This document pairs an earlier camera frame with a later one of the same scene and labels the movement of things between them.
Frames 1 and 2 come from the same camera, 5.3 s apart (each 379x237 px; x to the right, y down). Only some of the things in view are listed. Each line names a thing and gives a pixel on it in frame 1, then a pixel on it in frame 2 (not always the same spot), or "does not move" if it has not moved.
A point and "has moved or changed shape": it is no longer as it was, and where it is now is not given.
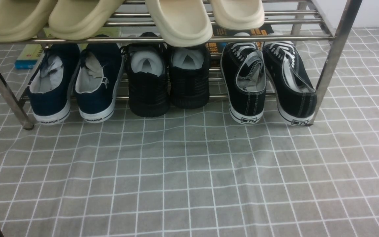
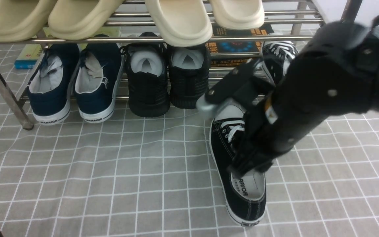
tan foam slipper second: [81, 19] does not move
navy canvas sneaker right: [98, 74] does not move
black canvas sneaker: [243, 70] has moved or changed shape
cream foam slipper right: [238, 14] does not move
